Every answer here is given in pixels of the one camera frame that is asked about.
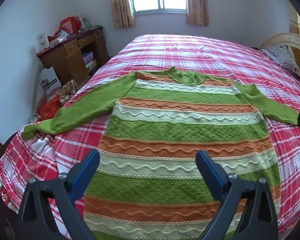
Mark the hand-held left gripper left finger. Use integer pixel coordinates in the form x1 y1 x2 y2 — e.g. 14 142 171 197
15 149 101 240

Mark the red plaid blanket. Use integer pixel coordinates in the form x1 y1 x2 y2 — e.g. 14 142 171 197
0 34 300 233

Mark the stack of boxes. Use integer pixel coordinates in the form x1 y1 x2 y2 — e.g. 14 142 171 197
82 51 98 71

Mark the beige curtain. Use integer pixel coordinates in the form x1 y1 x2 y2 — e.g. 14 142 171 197
185 0 210 27
110 0 135 29

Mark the white card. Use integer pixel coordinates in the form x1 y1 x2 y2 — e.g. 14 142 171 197
37 33 50 52

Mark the green orange striped knit sweater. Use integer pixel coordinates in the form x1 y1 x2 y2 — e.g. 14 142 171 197
22 67 300 240

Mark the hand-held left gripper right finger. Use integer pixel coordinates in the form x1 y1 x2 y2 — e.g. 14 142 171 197
195 150 280 240

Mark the red plastic bag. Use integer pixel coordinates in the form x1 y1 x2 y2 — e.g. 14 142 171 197
37 96 60 120

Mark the yellow wooden cabinet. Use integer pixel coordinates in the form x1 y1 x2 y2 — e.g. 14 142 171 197
289 12 300 41

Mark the red gift bag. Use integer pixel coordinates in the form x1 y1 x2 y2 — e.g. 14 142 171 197
60 17 82 34

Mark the patterned gold bag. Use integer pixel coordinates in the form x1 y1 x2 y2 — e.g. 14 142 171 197
57 79 79 106

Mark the wooden headboard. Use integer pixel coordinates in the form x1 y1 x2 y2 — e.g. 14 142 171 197
260 33 300 79

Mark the brown wooden desk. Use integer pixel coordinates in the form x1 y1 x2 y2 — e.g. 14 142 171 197
36 27 109 85

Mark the white paper bag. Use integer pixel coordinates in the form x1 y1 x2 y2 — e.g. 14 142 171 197
38 66 62 96

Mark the striped pillow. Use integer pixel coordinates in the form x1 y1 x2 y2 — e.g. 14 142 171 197
262 42 300 79

